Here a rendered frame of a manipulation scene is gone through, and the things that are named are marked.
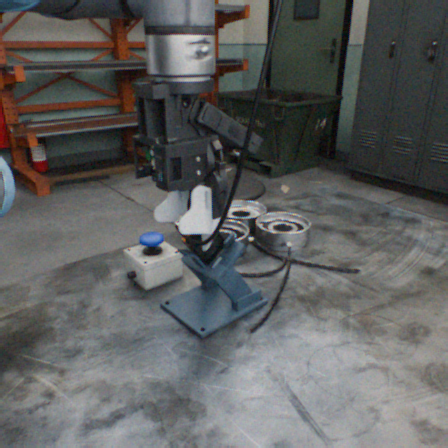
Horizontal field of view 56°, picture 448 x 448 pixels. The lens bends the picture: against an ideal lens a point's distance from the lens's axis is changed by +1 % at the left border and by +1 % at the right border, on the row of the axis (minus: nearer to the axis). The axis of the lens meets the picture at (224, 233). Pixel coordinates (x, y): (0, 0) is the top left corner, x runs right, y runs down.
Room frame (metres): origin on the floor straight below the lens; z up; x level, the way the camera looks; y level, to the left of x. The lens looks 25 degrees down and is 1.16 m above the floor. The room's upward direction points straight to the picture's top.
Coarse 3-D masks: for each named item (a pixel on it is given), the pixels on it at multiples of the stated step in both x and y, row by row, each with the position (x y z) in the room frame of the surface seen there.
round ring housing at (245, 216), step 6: (234, 204) 0.87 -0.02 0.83; (240, 204) 0.87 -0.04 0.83; (246, 204) 0.87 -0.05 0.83; (252, 204) 0.86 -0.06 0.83; (258, 204) 0.85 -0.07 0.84; (234, 210) 0.84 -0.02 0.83; (240, 210) 0.84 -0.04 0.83; (246, 210) 0.84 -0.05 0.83; (258, 210) 0.84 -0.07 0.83; (264, 210) 0.82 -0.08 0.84; (228, 216) 0.78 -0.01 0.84; (234, 216) 0.84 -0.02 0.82; (240, 216) 0.84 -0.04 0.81; (246, 216) 0.84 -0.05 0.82; (252, 216) 0.81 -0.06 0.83; (258, 216) 0.78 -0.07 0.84; (246, 222) 0.77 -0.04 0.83; (252, 222) 0.78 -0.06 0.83; (252, 228) 0.78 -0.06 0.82
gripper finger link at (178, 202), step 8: (176, 192) 0.52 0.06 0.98; (184, 192) 0.52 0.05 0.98; (168, 200) 0.51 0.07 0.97; (176, 200) 0.52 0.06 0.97; (184, 200) 0.52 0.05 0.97; (160, 208) 0.50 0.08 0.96; (168, 208) 0.51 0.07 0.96; (176, 208) 0.52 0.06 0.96; (184, 208) 0.52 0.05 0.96; (160, 216) 0.50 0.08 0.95; (168, 216) 0.51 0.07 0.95; (176, 216) 0.52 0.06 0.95
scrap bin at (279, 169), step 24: (240, 96) 4.05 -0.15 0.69; (264, 96) 4.76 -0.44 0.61; (288, 96) 4.53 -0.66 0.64; (312, 96) 4.29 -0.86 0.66; (336, 96) 4.07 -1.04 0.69; (240, 120) 4.15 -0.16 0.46; (264, 120) 3.87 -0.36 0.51; (288, 120) 3.68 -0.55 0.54; (312, 120) 3.90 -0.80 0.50; (264, 144) 3.93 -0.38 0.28; (288, 144) 3.81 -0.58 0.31; (312, 144) 4.04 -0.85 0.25; (264, 168) 3.93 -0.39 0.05; (288, 168) 3.89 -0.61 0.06; (312, 168) 4.10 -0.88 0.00
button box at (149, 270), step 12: (132, 252) 0.61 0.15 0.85; (144, 252) 0.61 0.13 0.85; (156, 252) 0.61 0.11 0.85; (168, 252) 0.61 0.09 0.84; (132, 264) 0.60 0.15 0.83; (144, 264) 0.57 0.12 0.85; (156, 264) 0.58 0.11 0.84; (168, 264) 0.60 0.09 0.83; (180, 264) 0.61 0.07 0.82; (132, 276) 0.59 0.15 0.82; (144, 276) 0.57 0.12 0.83; (156, 276) 0.58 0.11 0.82; (168, 276) 0.59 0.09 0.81; (180, 276) 0.61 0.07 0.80; (144, 288) 0.57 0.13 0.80
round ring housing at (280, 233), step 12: (264, 216) 0.79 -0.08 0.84; (276, 216) 0.80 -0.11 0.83; (288, 216) 0.80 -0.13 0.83; (300, 216) 0.78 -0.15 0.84; (276, 228) 0.77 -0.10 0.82; (288, 228) 0.76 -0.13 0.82; (264, 240) 0.71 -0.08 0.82; (276, 240) 0.70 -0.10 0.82; (288, 240) 0.70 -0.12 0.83; (300, 240) 0.71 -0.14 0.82
